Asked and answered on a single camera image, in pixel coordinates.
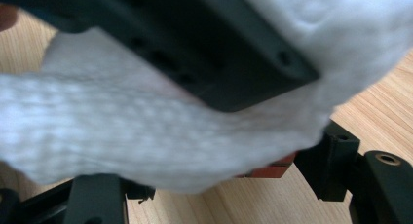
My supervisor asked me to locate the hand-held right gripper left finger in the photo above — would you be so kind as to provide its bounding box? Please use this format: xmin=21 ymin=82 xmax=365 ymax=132
xmin=62 ymin=173 xmax=156 ymax=224

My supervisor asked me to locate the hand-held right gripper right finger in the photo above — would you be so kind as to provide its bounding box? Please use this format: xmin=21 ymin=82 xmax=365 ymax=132
xmin=293 ymin=120 xmax=361 ymax=203

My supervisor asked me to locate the white wet wipe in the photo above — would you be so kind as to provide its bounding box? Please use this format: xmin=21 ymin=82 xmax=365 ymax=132
xmin=0 ymin=0 xmax=413 ymax=195

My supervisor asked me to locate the multicoloured puzzle cube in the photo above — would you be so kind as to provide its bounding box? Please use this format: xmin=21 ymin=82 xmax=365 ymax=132
xmin=236 ymin=151 xmax=298 ymax=179

